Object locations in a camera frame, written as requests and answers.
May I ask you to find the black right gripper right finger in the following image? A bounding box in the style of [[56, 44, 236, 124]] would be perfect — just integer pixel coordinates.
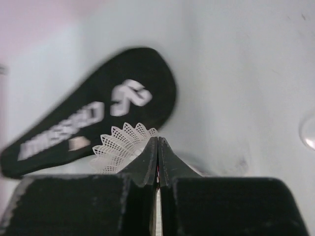
[[157, 138, 308, 236]]

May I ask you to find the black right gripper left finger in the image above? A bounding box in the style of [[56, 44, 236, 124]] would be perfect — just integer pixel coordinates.
[[0, 138, 158, 236]]

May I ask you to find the white shuttlecock red band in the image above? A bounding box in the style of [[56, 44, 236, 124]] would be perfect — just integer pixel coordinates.
[[89, 122, 159, 175]]

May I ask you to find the black Crossway racket bag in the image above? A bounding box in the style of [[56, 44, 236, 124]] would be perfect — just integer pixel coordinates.
[[0, 47, 177, 178]]

